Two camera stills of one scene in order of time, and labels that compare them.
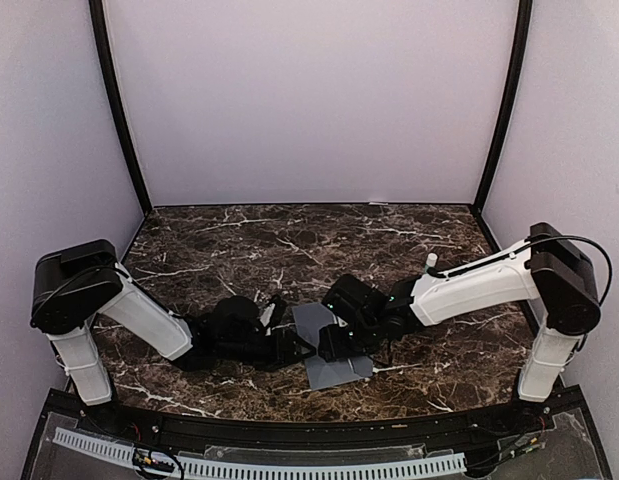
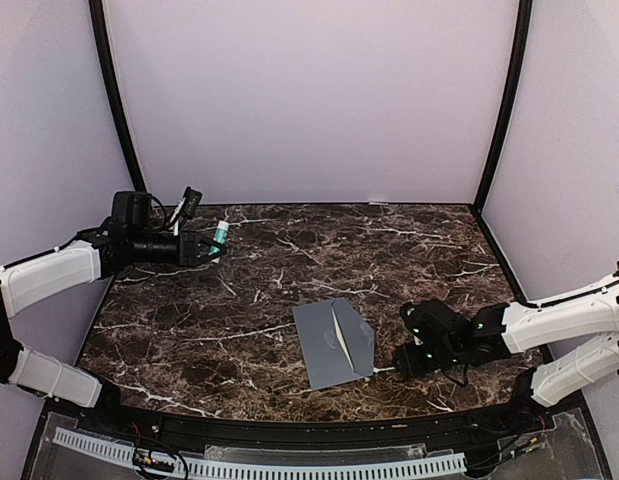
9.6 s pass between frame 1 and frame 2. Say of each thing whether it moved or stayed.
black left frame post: stayed
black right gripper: moved
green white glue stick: moved
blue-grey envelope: stayed
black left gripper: moved
